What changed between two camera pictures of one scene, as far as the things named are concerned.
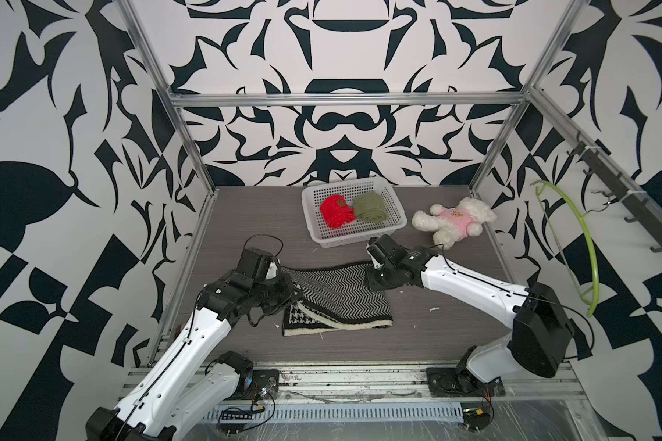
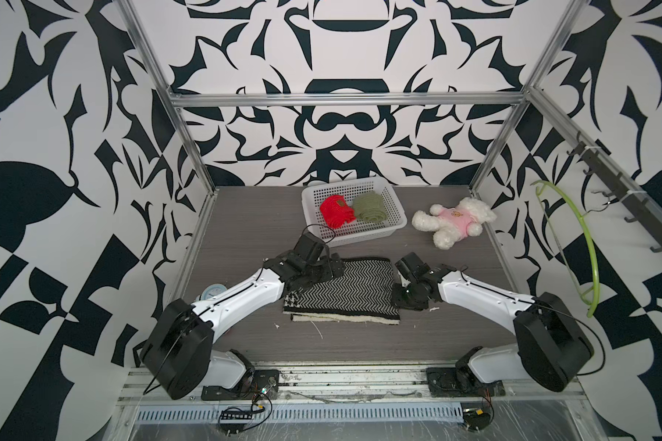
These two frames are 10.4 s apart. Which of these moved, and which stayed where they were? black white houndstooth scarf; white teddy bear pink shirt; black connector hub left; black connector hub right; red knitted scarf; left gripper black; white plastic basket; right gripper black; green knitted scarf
Moved: left gripper black; right gripper black; black white houndstooth scarf
Stayed: red knitted scarf; white plastic basket; black connector hub left; green knitted scarf; black connector hub right; white teddy bear pink shirt
